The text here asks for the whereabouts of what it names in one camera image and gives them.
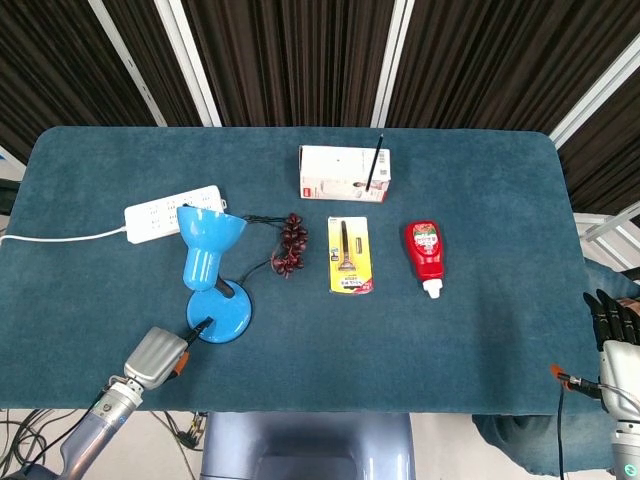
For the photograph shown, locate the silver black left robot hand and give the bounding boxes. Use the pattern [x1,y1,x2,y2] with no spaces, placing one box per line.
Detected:
[123,315,214,392]

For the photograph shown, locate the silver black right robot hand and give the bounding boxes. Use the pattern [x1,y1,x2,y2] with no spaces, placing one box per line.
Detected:
[583,288,640,420]

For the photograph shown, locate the blue desk lamp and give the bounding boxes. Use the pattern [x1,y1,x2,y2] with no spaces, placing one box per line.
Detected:
[176,203,255,344]

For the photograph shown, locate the white power strip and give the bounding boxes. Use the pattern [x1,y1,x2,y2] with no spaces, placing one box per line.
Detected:
[123,185,227,245]

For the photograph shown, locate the blue velvet tablecloth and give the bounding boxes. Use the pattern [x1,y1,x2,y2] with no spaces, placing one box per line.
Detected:
[0,125,640,474]

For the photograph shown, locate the grey blue robot torso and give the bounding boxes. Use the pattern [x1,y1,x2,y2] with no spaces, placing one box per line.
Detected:
[199,412,416,480]

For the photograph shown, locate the dark red fake grapes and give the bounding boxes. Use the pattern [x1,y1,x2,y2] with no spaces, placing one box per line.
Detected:
[270,212,307,279]

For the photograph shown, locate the razor in yellow blister pack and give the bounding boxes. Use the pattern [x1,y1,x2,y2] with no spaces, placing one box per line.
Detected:
[327,215,375,295]

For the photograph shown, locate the red ketchup bottle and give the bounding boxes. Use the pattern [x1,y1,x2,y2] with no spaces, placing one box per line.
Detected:
[404,221,446,300]

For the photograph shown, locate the white cardboard box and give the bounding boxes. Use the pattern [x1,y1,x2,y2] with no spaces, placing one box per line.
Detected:
[298,144,392,204]

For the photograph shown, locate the black pencil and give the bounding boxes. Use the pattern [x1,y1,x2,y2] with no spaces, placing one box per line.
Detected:
[365,133,384,192]

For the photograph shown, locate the brown pleated curtain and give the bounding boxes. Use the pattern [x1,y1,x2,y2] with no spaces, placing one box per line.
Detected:
[0,0,640,211]

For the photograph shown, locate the black cable with orange plug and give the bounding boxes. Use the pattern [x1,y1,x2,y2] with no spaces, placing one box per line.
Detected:
[549,363,604,480]

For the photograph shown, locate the aluminium frame profile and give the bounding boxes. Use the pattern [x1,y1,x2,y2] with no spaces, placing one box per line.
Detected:
[574,202,640,271]

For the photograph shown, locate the white power strip cable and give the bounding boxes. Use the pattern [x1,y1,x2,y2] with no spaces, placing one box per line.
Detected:
[0,225,129,245]

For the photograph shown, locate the tangled floor cables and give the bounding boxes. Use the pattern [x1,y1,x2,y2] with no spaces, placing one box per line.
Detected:
[0,409,66,474]

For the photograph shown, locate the white frame post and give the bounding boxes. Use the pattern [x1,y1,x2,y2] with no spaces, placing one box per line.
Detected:
[154,0,223,127]
[370,0,416,127]
[88,0,169,127]
[547,34,640,149]

